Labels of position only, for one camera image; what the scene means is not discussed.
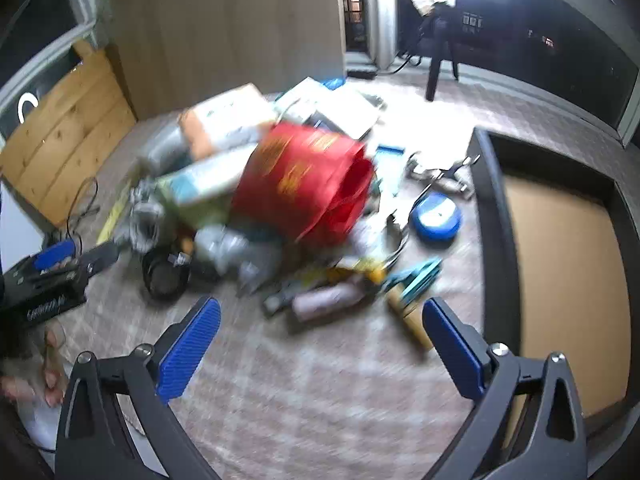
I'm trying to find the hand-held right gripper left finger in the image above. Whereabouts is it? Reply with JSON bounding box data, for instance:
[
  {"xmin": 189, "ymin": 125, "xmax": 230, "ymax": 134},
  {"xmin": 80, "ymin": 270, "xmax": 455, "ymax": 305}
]
[{"xmin": 55, "ymin": 296, "xmax": 223, "ymax": 480}]

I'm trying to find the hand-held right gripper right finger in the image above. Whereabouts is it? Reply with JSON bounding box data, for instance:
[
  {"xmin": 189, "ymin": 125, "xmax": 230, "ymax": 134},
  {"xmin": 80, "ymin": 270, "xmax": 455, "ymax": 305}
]
[{"xmin": 422, "ymin": 296, "xmax": 587, "ymax": 480}]

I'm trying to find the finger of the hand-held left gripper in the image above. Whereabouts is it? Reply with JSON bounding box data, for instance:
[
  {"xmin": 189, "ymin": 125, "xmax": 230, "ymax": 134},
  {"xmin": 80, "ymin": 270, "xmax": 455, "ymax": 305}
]
[
  {"xmin": 75, "ymin": 241, "xmax": 121, "ymax": 277},
  {"xmin": 32, "ymin": 241, "xmax": 78, "ymax": 271}
]

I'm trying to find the teal plastic clip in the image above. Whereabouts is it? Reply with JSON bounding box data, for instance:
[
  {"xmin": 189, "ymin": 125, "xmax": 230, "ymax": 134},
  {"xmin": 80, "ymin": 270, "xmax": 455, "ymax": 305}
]
[{"xmin": 385, "ymin": 257, "xmax": 443, "ymax": 303}]

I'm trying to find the black tray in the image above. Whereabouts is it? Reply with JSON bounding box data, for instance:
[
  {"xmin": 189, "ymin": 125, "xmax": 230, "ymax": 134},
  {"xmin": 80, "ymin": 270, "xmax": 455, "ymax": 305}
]
[{"xmin": 467, "ymin": 127, "xmax": 640, "ymax": 441}]

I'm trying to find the pink bottle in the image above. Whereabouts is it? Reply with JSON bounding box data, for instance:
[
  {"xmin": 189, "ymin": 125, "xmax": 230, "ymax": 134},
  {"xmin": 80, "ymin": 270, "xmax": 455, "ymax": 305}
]
[{"xmin": 292, "ymin": 280, "xmax": 368, "ymax": 323}]

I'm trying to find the red fabric bag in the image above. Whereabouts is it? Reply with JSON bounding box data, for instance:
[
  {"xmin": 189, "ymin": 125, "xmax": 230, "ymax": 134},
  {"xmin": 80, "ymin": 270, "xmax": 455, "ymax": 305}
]
[{"xmin": 231, "ymin": 122, "xmax": 376, "ymax": 247}]

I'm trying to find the white orange box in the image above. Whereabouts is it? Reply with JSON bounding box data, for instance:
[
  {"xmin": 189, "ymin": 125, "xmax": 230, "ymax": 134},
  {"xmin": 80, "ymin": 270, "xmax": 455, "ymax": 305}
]
[{"xmin": 179, "ymin": 84, "xmax": 277, "ymax": 158}]

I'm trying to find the person's left hand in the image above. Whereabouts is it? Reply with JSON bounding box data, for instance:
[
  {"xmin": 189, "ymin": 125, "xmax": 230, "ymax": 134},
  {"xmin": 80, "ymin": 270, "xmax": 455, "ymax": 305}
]
[{"xmin": 0, "ymin": 322, "xmax": 68, "ymax": 408}]

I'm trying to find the yellow paper strip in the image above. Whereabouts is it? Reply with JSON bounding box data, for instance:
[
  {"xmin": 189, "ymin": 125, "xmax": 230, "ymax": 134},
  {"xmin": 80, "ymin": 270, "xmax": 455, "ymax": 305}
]
[{"xmin": 97, "ymin": 180, "xmax": 133, "ymax": 246}]

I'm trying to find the brown tube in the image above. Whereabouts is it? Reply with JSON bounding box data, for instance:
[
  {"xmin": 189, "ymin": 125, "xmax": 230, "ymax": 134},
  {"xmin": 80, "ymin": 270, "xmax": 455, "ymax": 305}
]
[{"xmin": 387, "ymin": 287, "xmax": 436, "ymax": 351}]

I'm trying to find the black round bowl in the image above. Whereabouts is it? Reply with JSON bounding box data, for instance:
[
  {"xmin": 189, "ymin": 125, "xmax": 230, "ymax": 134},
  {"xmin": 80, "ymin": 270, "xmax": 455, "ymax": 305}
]
[{"xmin": 142, "ymin": 247, "xmax": 193, "ymax": 303}]

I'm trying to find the grey plastic bag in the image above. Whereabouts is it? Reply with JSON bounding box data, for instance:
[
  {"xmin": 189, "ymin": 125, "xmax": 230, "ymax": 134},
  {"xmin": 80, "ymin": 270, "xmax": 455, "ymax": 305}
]
[{"xmin": 195, "ymin": 227, "xmax": 281, "ymax": 291}]

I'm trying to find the yellow snack packet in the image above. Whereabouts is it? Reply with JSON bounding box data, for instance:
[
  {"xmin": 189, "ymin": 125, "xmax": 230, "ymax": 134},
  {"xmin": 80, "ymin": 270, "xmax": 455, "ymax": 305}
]
[{"xmin": 340, "ymin": 257, "xmax": 387, "ymax": 282}]

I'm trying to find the blue round disc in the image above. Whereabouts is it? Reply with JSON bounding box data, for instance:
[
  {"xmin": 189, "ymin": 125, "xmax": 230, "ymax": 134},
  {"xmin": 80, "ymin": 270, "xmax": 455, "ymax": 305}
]
[{"xmin": 409, "ymin": 192, "xmax": 463, "ymax": 245}]

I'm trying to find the silver foil bag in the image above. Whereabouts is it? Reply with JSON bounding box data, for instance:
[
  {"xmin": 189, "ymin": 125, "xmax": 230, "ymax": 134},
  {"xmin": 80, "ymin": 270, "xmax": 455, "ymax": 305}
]
[{"xmin": 137, "ymin": 125, "xmax": 187, "ymax": 171}]

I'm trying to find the wooden board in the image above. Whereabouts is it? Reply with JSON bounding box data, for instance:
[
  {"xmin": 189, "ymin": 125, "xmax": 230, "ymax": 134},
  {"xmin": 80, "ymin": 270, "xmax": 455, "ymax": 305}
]
[{"xmin": 0, "ymin": 40, "xmax": 138, "ymax": 228}]

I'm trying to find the green white tube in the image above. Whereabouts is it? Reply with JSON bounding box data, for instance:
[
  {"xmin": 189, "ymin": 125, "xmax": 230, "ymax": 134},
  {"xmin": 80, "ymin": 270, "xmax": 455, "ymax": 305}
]
[{"xmin": 157, "ymin": 157, "xmax": 251, "ymax": 206}]

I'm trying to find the blue flat holder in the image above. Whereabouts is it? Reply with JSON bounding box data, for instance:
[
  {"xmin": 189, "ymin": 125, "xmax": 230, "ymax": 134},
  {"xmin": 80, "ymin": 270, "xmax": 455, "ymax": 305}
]
[{"xmin": 376, "ymin": 144, "xmax": 406, "ymax": 173}]

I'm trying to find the small white box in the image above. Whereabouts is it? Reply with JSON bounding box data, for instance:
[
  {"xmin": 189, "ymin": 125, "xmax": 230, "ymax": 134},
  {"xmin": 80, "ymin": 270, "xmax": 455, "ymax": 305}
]
[{"xmin": 300, "ymin": 77, "xmax": 382, "ymax": 141}]

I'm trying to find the light wood cabinet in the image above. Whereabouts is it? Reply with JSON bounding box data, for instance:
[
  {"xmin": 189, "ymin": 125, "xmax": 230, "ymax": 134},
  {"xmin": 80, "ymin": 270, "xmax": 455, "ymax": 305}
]
[{"xmin": 107, "ymin": 0, "xmax": 347, "ymax": 121}]

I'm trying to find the black tripod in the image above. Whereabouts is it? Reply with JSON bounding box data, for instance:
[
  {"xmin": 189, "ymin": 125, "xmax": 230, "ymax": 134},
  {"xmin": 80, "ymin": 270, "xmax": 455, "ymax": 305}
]
[{"xmin": 400, "ymin": 7, "xmax": 461, "ymax": 102}]

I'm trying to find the dark window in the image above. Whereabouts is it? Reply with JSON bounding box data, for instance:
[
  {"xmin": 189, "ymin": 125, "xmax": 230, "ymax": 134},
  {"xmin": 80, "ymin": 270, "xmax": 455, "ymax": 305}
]
[{"xmin": 395, "ymin": 0, "xmax": 640, "ymax": 148}]

